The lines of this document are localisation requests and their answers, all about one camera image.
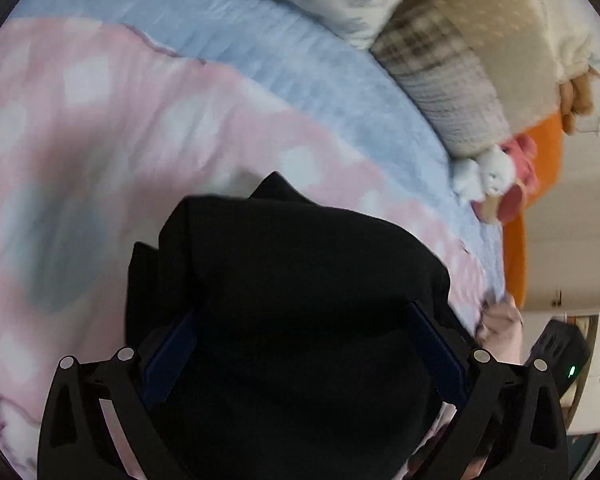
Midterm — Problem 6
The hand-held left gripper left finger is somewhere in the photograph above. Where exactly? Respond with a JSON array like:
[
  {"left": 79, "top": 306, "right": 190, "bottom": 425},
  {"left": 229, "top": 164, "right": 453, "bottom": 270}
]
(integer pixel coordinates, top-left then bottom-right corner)
[{"left": 36, "top": 309, "right": 197, "bottom": 480}]

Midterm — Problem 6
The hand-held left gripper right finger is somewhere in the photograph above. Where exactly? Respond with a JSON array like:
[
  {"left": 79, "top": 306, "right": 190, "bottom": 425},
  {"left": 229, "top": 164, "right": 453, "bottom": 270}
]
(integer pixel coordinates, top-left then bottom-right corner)
[{"left": 406, "top": 300, "right": 572, "bottom": 480}]

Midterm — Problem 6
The black jacket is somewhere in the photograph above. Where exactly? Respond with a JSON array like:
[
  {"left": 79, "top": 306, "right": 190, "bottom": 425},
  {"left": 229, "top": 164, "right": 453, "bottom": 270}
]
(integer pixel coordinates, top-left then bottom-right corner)
[{"left": 125, "top": 171, "right": 473, "bottom": 480}]

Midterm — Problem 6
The white plush toy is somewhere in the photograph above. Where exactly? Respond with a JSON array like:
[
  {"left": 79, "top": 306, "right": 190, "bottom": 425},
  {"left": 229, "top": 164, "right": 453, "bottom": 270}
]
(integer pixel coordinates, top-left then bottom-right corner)
[{"left": 451, "top": 144, "right": 515, "bottom": 206}]

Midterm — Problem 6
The pink plush toy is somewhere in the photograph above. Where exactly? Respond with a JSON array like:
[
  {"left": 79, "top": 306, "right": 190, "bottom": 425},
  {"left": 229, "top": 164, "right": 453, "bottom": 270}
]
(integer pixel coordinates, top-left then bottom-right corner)
[{"left": 472, "top": 134, "right": 540, "bottom": 226}]

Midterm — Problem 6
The pink spotted blanket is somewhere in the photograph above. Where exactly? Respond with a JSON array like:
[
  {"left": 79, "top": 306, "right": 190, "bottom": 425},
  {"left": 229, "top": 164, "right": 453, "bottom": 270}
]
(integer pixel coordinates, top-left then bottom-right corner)
[{"left": 0, "top": 15, "right": 523, "bottom": 480}]

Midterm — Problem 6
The brown plush toy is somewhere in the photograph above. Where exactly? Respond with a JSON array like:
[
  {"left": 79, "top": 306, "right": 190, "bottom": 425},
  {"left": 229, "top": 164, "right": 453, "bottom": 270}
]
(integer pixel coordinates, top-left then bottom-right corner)
[{"left": 559, "top": 67, "right": 600, "bottom": 133}]

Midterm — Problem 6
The plaid cloth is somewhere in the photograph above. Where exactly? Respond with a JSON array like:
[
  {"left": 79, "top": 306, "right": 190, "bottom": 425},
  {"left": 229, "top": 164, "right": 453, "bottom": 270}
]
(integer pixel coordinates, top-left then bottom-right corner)
[{"left": 370, "top": 10, "right": 513, "bottom": 158}]

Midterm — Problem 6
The light blue bed sheet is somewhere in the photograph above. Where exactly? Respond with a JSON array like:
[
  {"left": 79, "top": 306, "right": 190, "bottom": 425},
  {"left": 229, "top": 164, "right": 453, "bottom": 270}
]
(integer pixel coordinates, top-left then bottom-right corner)
[{"left": 10, "top": 0, "right": 506, "bottom": 311}]

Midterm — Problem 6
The beige plaid folded quilt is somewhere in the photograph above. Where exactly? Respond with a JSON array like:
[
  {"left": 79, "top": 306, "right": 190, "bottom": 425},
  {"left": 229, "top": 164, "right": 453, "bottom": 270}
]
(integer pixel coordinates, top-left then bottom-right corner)
[{"left": 395, "top": 0, "right": 600, "bottom": 136}]

